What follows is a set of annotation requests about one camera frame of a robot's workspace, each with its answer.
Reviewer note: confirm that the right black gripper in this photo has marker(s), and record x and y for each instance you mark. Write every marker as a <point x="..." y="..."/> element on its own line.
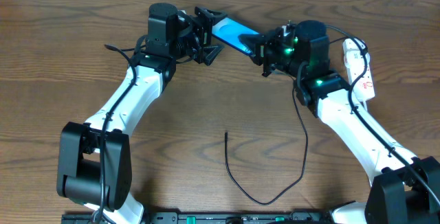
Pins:
<point x="262" y="50"/>

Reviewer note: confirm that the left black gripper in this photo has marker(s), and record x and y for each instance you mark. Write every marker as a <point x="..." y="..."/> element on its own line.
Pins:
<point x="200" y="34"/>

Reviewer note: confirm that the blue Galaxy smartphone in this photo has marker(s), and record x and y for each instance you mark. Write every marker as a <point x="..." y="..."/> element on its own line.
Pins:
<point x="229" y="31"/>

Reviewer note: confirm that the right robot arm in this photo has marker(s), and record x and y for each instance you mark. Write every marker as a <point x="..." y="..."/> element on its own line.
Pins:
<point x="404" y="187"/>

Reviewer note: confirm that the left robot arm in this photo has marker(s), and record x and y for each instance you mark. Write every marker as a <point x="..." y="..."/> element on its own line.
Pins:
<point x="94" y="162"/>

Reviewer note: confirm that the white USB charger plug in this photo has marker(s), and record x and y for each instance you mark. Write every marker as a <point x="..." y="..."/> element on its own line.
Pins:
<point x="353" y="45"/>

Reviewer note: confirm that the white power strip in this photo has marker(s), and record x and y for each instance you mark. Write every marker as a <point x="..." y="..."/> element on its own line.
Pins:
<point x="354" y="63"/>

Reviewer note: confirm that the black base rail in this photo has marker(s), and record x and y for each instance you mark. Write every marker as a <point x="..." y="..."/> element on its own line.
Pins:
<point x="175" y="218"/>

